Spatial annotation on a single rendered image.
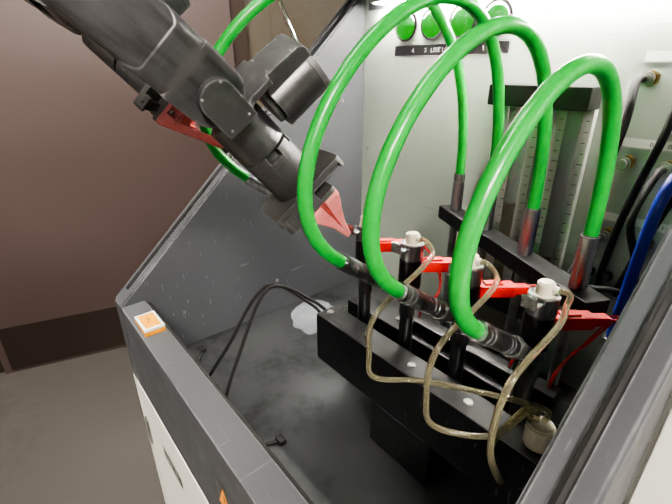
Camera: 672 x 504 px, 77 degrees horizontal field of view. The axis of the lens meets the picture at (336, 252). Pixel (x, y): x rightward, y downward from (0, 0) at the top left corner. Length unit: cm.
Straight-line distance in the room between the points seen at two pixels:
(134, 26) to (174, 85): 5
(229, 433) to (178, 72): 36
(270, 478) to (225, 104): 35
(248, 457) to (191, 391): 13
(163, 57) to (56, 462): 175
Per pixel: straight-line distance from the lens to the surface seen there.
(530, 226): 55
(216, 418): 53
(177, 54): 38
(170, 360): 63
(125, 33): 37
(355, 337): 58
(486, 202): 28
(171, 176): 211
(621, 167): 65
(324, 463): 63
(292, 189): 47
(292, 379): 75
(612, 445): 34
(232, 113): 41
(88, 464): 192
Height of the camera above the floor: 131
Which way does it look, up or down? 24 degrees down
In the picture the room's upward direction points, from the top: straight up
